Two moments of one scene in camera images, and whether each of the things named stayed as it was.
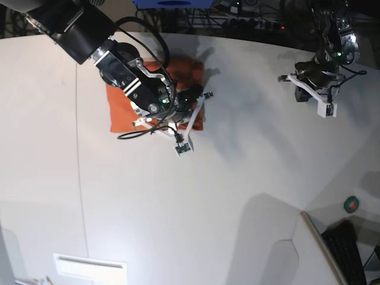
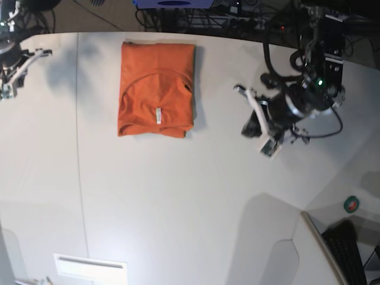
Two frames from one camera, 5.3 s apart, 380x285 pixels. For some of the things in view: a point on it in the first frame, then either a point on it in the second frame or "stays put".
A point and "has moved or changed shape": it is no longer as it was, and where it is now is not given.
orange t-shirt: (184, 72) has moved or changed shape
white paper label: (92, 268) stays put
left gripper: (186, 99) → (10, 54)
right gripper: (320, 73) → (292, 104)
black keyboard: (342, 237) stays put
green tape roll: (351, 204) stays put
